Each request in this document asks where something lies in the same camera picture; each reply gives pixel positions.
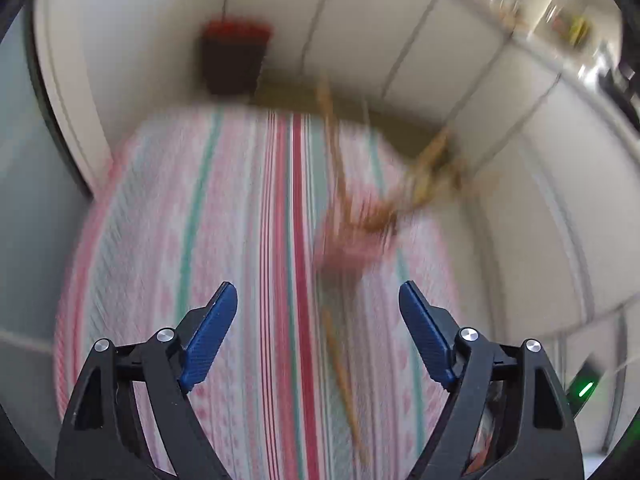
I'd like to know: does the black bin with red top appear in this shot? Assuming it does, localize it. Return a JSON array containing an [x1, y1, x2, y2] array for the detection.
[[200, 19, 273, 97]]

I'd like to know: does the plain wooden chopstick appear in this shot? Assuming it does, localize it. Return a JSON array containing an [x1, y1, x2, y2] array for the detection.
[[322, 307, 372, 467], [395, 127, 468, 213]]

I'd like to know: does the red green patterned tablecloth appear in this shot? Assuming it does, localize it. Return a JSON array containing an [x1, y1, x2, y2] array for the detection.
[[52, 107, 496, 480]]

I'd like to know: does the pink perforated utensil holder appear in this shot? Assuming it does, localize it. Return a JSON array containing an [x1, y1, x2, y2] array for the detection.
[[312, 195, 401, 286]]

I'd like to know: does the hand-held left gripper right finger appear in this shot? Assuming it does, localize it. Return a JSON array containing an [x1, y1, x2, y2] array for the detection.
[[398, 280, 586, 480]]

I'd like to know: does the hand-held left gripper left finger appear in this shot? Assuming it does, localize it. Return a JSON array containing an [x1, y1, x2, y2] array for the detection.
[[52, 281, 239, 480]]

